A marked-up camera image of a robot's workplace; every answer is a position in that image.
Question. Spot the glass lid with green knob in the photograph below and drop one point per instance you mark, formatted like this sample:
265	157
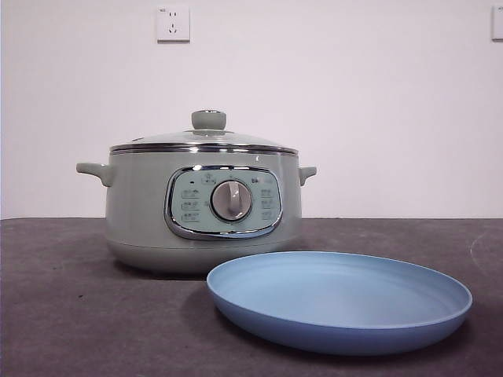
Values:
208	119

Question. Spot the pale green electric steamer pot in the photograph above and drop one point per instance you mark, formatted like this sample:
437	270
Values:
133	220

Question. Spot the blue round plate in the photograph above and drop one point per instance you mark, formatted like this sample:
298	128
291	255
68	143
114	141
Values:
334	298

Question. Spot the white wall socket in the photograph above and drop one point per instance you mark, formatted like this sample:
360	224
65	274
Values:
173	24

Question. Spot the white wall plate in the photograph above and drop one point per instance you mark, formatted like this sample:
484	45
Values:
498	23

